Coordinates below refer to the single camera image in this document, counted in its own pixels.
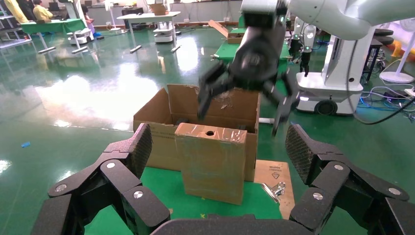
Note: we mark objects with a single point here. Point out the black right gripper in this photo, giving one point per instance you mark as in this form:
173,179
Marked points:
256,55

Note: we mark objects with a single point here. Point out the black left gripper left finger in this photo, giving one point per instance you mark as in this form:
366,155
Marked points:
120,175

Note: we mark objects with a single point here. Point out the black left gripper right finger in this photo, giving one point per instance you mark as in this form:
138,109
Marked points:
337,181

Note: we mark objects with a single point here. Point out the small cardboard box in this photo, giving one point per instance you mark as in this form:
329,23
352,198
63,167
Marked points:
210,165

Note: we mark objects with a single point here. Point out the white robot base with column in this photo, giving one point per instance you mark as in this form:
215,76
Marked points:
343,65

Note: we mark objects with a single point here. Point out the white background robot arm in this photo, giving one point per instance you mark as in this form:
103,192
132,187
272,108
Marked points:
306,39
294,39

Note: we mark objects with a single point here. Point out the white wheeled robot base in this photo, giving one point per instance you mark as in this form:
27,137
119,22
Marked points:
163,34
81,36

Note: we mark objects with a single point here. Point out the large open cardboard carton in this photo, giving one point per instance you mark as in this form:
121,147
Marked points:
155,142

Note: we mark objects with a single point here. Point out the shallow open cardboard box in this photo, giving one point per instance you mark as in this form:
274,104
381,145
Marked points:
235,39

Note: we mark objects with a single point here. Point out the cardboard box with open flaps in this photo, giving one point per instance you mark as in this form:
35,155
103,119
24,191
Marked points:
159,9

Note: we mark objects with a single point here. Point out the green table cloth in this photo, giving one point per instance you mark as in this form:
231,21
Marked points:
162,191

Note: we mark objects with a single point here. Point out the green clothed work table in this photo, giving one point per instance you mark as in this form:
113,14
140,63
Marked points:
227,52

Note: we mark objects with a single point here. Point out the silver metal binder clip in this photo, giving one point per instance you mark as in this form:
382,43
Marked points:
274,191

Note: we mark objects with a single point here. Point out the small blue floor scrap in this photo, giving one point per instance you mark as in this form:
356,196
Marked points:
26,144

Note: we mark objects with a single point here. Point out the white power strip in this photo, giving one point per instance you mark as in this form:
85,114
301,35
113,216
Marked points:
410,92

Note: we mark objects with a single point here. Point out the white fan stand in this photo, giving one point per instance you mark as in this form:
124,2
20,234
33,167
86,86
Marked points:
397,77

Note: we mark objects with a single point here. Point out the white table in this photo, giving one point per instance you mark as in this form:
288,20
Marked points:
149,16

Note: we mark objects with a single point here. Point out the black equipment case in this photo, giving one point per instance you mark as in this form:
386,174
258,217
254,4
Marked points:
131,13

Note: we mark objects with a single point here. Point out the black round stool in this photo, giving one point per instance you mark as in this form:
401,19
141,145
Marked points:
383,32
384,40

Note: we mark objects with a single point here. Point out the person in pink top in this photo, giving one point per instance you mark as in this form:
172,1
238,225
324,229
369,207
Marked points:
88,21

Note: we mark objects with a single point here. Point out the green covered table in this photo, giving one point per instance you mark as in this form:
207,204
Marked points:
52,26

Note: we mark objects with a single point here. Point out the seated person yellow shirt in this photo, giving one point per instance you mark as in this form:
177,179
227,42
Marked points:
42,13

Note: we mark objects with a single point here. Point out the grey metal shelf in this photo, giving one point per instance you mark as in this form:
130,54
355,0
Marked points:
9,30

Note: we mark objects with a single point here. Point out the yellow garment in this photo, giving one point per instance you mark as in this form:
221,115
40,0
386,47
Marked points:
14,9

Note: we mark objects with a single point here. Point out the white pedestal fan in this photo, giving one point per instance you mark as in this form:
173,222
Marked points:
112,19

